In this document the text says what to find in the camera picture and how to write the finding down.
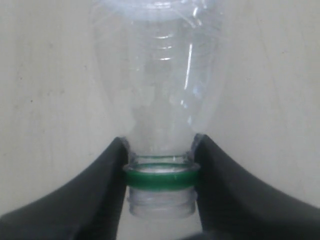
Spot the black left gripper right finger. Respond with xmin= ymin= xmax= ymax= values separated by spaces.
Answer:
xmin=193 ymin=134 xmax=320 ymax=240

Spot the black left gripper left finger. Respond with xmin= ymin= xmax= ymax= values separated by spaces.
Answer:
xmin=0 ymin=137 xmax=128 ymax=240

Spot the clear plastic water bottle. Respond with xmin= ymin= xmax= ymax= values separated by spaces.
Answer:
xmin=90 ymin=0 xmax=233 ymax=219

